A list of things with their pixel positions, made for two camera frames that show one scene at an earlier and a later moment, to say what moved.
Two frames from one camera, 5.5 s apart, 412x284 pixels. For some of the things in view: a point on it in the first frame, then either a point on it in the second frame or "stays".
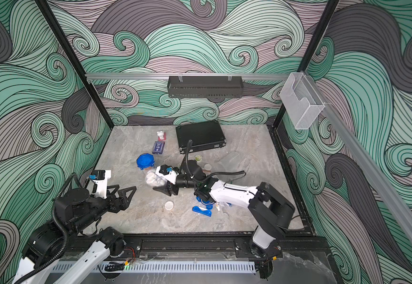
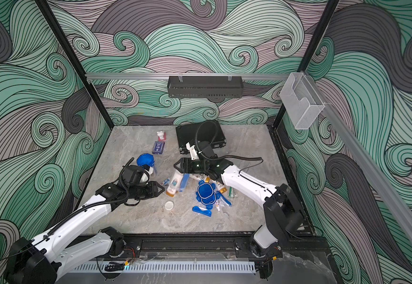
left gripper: x=122 y=202 -> x=153 y=190
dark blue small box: x=158 y=147 stays
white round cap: x=169 y=205 stays
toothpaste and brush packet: x=218 y=205 stays
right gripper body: x=184 y=182 -> x=199 y=167
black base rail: x=202 y=244 stays
